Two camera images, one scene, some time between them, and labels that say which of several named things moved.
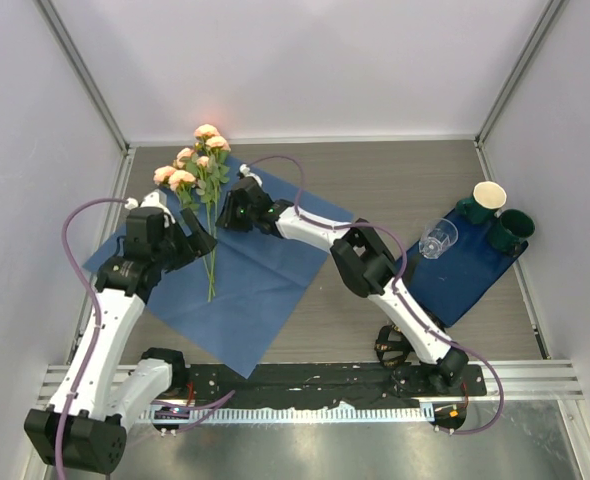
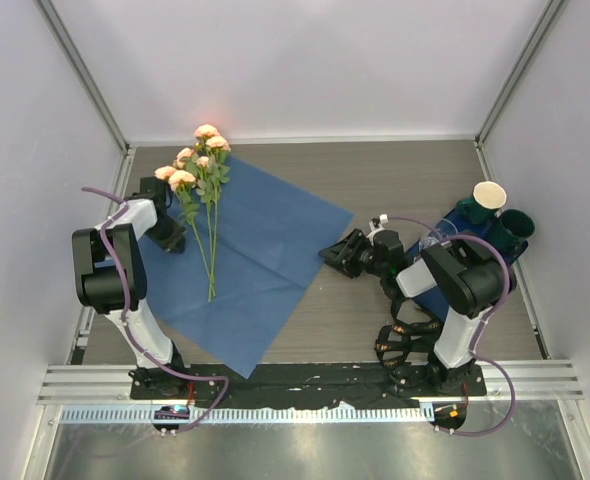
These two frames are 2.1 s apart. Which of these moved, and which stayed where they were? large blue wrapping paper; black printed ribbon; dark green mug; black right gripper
Moved: black right gripper
Stayed: black printed ribbon; large blue wrapping paper; dark green mug
